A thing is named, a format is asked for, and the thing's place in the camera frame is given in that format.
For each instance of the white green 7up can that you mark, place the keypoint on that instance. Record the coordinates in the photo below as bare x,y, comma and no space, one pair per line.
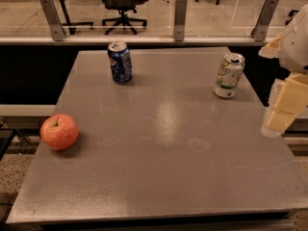
229,75

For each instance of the left metal railing bracket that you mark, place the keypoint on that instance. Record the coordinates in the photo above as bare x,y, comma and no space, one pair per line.
55,25

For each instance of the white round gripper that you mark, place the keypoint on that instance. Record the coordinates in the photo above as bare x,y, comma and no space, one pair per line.
296,50

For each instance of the black stand leg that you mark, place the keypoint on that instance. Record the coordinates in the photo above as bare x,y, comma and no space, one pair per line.
72,26

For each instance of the middle metal railing bracket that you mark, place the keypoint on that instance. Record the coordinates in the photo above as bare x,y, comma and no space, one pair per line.
179,20

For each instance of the black office chair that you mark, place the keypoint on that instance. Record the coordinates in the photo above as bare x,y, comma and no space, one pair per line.
123,6

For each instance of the red apple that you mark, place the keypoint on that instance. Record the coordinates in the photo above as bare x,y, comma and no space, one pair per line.
59,131

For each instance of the blue pepsi can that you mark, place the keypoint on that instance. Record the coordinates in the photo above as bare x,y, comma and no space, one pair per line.
120,61

